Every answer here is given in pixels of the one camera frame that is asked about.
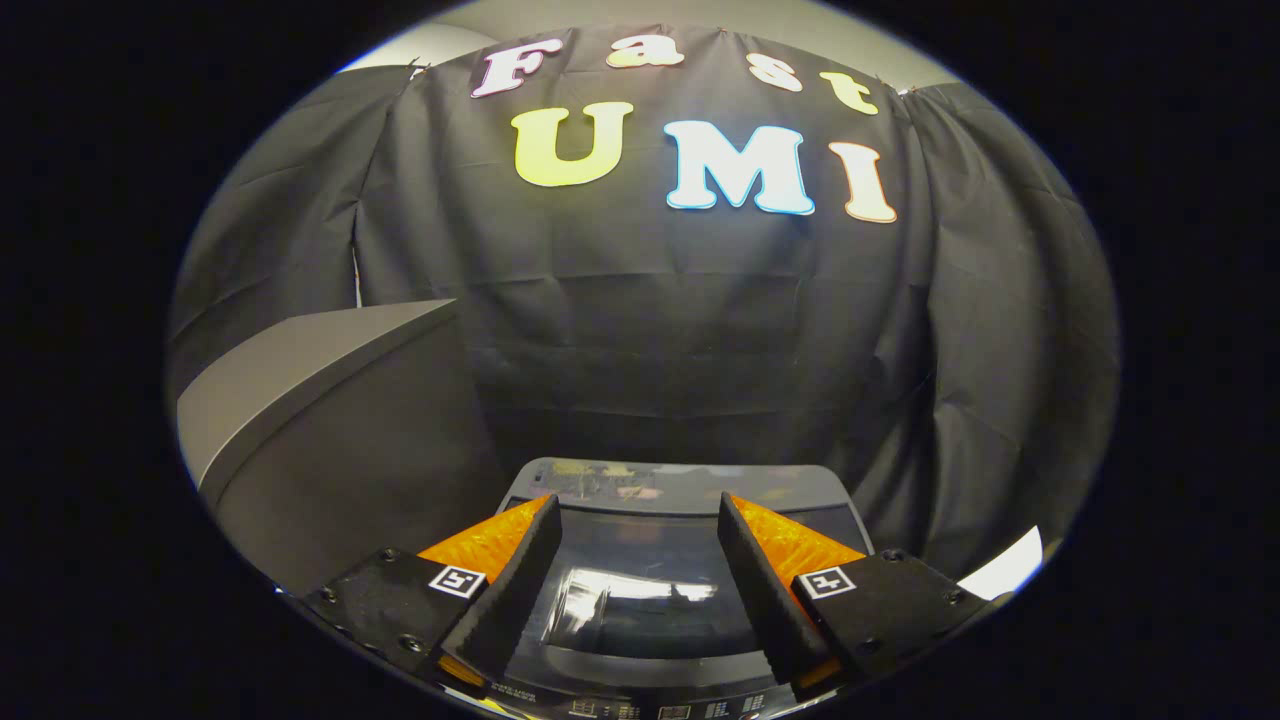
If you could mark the grey cabinet with black top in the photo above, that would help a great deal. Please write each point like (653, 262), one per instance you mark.
(340, 470)

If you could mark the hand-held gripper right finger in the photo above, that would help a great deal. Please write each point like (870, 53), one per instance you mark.
(760, 590)

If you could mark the black backdrop cloth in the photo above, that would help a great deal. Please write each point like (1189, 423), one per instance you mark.
(700, 330)

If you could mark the grey top-load washing machine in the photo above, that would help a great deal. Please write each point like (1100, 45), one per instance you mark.
(640, 692)

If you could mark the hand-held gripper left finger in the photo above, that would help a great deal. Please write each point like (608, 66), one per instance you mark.
(510, 590)

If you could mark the white sheet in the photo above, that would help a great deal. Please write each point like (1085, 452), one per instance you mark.
(1005, 570)

